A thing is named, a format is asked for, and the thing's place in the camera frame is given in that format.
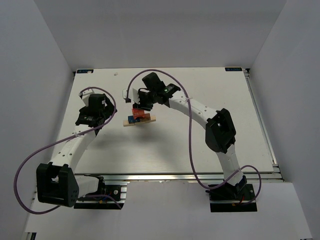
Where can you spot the blue table label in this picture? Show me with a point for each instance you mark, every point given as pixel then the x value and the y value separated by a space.
pixel 84 71
pixel 233 69

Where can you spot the natural wood block hotel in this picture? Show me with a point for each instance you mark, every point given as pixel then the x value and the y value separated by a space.
pixel 152 119

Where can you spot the orange arch block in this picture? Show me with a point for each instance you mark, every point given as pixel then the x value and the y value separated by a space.
pixel 139 117

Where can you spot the brown wood block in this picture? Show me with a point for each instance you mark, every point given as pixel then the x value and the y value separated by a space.
pixel 146 117

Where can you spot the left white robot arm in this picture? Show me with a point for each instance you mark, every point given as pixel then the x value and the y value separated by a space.
pixel 56 181

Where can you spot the red roof block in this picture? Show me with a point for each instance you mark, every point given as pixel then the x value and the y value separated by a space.
pixel 135 110

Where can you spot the blue wood block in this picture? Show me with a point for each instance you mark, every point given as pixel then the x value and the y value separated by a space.
pixel 132 120

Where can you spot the small natural wood block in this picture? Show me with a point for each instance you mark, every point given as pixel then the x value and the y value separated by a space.
pixel 127 124

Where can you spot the aluminium table rail right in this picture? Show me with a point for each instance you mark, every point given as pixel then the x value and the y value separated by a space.
pixel 265 134

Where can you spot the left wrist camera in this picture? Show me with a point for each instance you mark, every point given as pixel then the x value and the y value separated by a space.
pixel 84 96

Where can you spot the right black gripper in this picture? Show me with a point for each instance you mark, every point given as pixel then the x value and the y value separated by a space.
pixel 144 104

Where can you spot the aluminium table rail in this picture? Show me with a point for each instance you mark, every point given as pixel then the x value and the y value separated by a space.
pixel 265 134
pixel 273 176

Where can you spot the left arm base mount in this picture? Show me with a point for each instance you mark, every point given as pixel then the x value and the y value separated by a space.
pixel 102 195

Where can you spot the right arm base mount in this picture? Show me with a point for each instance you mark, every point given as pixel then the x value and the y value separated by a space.
pixel 223 201

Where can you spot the aluminium table rail front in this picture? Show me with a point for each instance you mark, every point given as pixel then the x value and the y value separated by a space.
pixel 273 176

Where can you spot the right blue table label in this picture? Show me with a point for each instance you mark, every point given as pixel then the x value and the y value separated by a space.
pixel 233 69

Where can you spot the orange cube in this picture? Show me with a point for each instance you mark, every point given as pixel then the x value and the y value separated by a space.
pixel 138 114

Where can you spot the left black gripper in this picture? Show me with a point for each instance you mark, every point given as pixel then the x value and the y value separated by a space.
pixel 88 119

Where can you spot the left blue table label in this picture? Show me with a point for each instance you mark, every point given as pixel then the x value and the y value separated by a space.
pixel 84 71

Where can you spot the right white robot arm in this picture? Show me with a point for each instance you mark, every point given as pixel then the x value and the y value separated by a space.
pixel 219 128

